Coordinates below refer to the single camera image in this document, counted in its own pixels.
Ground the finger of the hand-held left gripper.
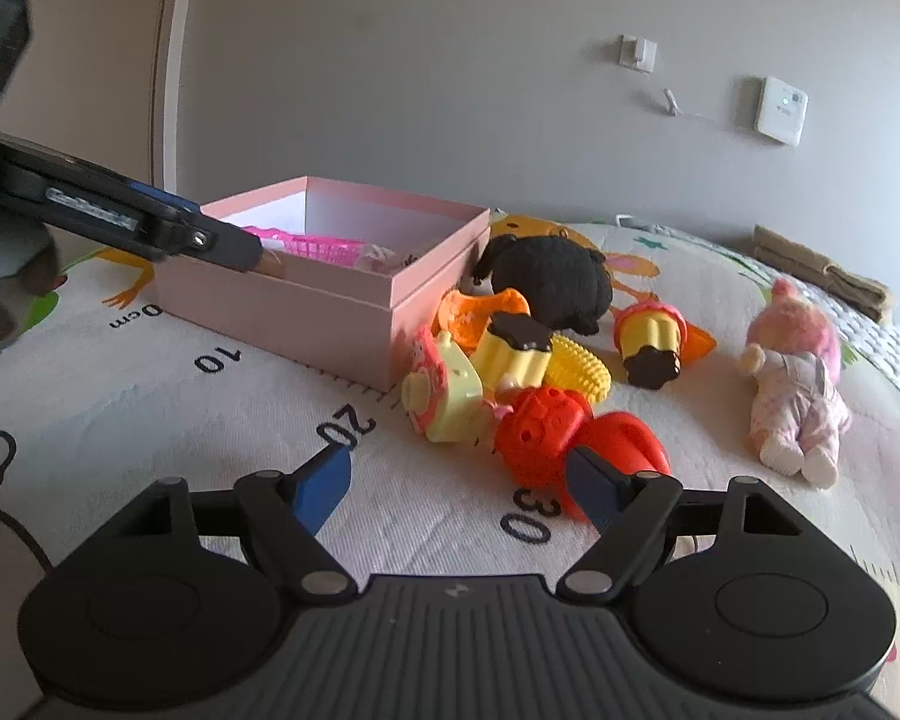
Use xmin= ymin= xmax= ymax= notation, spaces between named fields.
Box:
xmin=0 ymin=139 xmax=200 ymax=224
xmin=41 ymin=191 xmax=263 ymax=271

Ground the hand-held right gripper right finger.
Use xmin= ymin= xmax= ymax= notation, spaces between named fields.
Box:
xmin=559 ymin=446 xmax=803 ymax=601

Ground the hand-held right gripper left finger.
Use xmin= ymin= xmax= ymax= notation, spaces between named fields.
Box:
xmin=112 ymin=444 xmax=355 ymax=601

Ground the red plastic toy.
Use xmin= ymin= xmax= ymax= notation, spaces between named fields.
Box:
xmin=562 ymin=412 xmax=672 ymax=522

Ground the red perforated toy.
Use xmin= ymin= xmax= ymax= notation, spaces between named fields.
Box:
xmin=493 ymin=386 xmax=595 ymax=488

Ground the yellow corn toy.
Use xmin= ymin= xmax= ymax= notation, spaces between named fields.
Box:
xmin=544 ymin=335 xmax=612 ymax=400

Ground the pink cardboard box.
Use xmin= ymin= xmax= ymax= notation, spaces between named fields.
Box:
xmin=154 ymin=176 xmax=492 ymax=393

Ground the yellow pudding toy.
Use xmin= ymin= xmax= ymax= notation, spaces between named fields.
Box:
xmin=474 ymin=313 xmax=552 ymax=395

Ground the yellow pink flower toy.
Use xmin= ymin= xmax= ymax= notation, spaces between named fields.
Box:
xmin=400 ymin=330 xmax=488 ymax=445

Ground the colourful doll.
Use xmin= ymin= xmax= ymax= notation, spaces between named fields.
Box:
xmin=613 ymin=298 xmax=685 ymax=391

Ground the orange wedge toy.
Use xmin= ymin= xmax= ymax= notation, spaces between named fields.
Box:
xmin=679 ymin=319 xmax=718 ymax=368

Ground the black plush toy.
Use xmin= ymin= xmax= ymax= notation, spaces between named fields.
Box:
xmin=471 ymin=235 xmax=616 ymax=336

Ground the orange plastic toy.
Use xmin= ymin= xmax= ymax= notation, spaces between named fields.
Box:
xmin=439 ymin=286 xmax=532 ymax=350

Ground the pink doll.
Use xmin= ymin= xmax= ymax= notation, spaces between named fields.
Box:
xmin=739 ymin=279 xmax=852 ymax=482

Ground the person's left hand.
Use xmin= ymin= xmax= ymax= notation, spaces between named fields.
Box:
xmin=0 ymin=232 xmax=65 ymax=391

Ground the magenta plastic basket toy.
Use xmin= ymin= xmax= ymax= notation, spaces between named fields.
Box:
xmin=244 ymin=225 xmax=368 ymax=267

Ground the printed play mat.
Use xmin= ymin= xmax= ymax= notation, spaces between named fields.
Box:
xmin=0 ymin=210 xmax=900 ymax=720

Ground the folded beige towel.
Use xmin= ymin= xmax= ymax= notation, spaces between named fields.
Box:
xmin=752 ymin=225 xmax=895 ymax=323

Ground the white door frame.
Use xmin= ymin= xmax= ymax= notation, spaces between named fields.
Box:
xmin=150 ymin=0 xmax=197 ymax=203

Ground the white wall thermostat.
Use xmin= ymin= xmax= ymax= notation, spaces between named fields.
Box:
xmin=754 ymin=76 xmax=809 ymax=145

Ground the white wall socket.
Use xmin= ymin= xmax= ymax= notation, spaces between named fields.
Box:
xmin=619 ymin=35 xmax=657 ymax=72

